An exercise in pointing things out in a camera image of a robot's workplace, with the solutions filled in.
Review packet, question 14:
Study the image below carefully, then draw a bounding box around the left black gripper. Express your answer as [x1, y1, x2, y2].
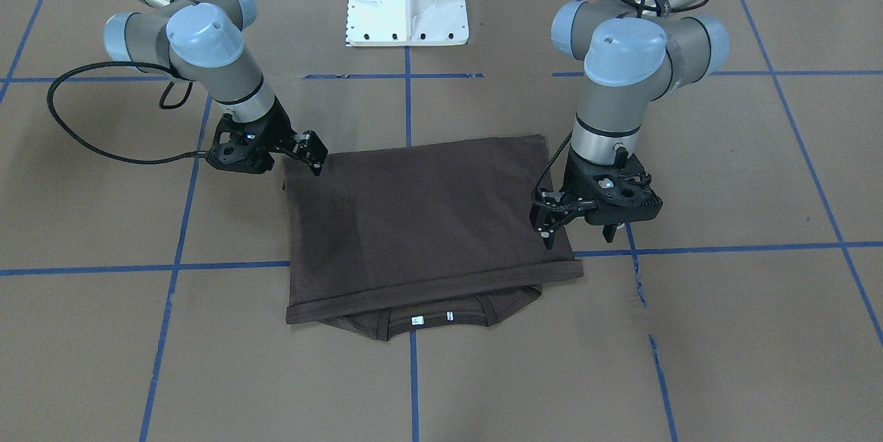
[529, 152, 608, 250]

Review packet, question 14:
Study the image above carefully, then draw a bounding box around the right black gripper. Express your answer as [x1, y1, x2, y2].
[255, 97, 328, 176]

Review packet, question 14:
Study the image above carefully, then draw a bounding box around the dark brown t-shirt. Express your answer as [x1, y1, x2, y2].
[284, 135, 584, 341]

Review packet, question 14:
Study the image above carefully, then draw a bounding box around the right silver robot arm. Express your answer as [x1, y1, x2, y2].
[46, 0, 328, 175]

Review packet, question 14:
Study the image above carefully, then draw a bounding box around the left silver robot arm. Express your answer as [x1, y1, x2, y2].
[530, 0, 731, 248]

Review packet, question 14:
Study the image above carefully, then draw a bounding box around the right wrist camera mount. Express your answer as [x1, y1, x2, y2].
[205, 113, 275, 174]

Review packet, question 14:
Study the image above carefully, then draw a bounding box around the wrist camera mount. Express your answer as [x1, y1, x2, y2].
[586, 152, 664, 243]
[205, 113, 275, 174]

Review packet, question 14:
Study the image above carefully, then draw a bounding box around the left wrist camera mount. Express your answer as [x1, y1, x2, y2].
[586, 152, 664, 243]

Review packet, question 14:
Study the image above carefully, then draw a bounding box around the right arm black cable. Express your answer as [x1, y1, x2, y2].
[47, 61, 221, 165]

